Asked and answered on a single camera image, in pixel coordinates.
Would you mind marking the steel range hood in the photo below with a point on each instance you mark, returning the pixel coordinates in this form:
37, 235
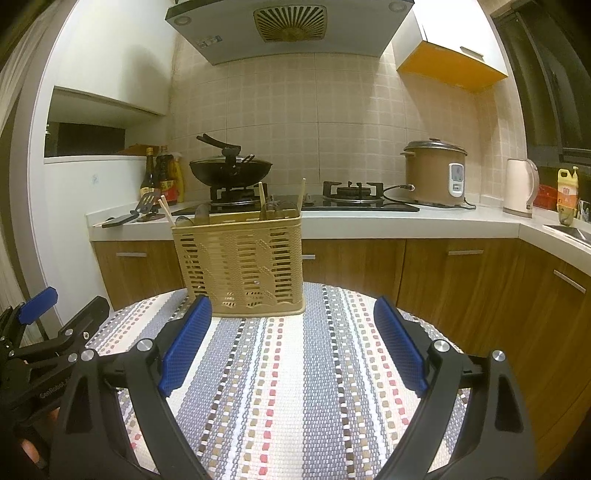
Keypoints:
231, 27

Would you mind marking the white wall cabinet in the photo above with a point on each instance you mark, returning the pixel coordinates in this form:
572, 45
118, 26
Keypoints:
115, 55

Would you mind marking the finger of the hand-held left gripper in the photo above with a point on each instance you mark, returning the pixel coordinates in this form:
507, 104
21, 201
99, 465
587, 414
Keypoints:
37, 304
87, 318

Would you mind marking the striped woven table mat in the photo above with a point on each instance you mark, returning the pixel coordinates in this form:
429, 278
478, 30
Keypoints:
286, 392

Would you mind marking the black wok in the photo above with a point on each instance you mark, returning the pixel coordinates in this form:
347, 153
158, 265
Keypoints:
231, 173

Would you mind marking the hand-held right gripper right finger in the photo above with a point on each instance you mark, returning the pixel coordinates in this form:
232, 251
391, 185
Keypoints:
401, 341

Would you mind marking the black slotted spatula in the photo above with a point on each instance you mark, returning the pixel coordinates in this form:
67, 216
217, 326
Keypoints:
145, 203

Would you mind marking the person's left hand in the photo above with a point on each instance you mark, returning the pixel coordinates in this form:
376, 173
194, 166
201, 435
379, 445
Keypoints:
30, 450

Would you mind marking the wooden chopstick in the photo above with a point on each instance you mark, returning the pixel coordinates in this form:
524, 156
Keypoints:
262, 198
301, 194
167, 212

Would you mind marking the dark sauce bottle red label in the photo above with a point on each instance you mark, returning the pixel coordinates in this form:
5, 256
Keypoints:
166, 180

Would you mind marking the dark window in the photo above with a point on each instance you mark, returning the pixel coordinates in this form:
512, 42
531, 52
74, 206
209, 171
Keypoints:
554, 92

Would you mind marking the large yellow oil jug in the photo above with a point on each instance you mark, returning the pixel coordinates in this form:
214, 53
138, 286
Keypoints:
567, 194

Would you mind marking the wooden base cabinet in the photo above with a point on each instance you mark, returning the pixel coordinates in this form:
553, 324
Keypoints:
429, 286

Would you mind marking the red plastic basket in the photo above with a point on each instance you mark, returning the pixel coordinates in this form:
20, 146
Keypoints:
547, 198

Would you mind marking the beige plastic utensil basket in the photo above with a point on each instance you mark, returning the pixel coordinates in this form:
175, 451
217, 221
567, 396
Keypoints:
240, 263

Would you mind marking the white electric kettle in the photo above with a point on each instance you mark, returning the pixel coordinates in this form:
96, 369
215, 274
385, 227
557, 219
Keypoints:
517, 189

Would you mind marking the yellow-bottomed wall cabinet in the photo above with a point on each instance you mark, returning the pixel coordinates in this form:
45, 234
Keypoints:
452, 37

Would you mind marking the steel sink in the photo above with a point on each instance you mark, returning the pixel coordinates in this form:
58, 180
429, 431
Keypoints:
570, 233

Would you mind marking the yellow oil bottle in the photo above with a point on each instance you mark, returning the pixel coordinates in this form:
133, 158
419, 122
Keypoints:
180, 180

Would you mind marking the black gas stove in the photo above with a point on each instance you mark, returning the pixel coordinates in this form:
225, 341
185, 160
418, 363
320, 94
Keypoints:
323, 204

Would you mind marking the brown cardboard box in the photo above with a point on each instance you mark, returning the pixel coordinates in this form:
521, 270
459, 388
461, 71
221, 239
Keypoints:
134, 150

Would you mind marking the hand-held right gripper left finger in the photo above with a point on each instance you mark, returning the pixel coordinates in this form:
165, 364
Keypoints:
184, 341

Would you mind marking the brown rice cooker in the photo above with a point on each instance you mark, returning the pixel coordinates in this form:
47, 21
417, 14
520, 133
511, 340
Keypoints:
427, 180

